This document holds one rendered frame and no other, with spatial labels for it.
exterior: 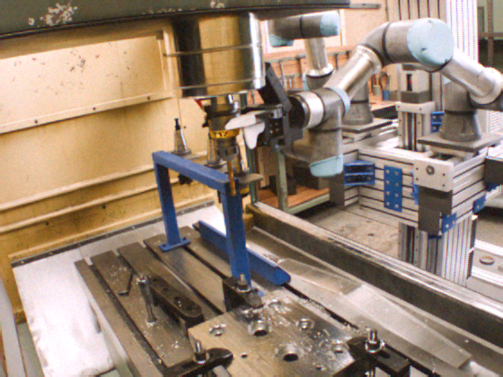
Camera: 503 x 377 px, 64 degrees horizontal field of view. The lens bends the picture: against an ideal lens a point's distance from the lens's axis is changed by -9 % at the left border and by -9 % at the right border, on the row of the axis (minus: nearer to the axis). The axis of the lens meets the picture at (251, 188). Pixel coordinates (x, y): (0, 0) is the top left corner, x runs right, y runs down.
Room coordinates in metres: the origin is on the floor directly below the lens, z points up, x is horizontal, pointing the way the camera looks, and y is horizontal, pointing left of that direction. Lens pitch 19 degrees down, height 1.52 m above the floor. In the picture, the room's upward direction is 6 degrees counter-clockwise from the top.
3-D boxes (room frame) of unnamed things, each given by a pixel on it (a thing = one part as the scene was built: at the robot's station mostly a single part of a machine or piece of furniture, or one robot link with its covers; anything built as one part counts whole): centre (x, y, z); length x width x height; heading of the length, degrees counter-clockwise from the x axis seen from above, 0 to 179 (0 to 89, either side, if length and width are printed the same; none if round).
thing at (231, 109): (0.74, 0.04, 1.42); 0.06 x 0.06 x 0.03
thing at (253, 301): (0.84, 0.05, 0.97); 0.13 x 0.03 x 0.15; 31
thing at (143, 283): (0.91, 0.28, 0.96); 0.03 x 0.03 x 0.13
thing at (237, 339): (0.67, -0.01, 0.97); 0.29 x 0.23 x 0.05; 31
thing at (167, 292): (0.93, 0.22, 0.93); 0.26 x 0.05 x 0.06; 36
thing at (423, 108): (1.64, -0.68, 1.24); 0.14 x 0.09 x 0.03; 33
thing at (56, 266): (1.30, 0.37, 0.75); 0.89 x 0.70 x 0.26; 121
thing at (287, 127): (0.83, -0.06, 1.37); 0.12 x 0.08 x 0.09; 133
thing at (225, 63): (0.75, 0.04, 1.51); 0.16 x 0.16 x 0.12
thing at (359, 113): (1.80, -0.47, 1.21); 0.15 x 0.15 x 0.10
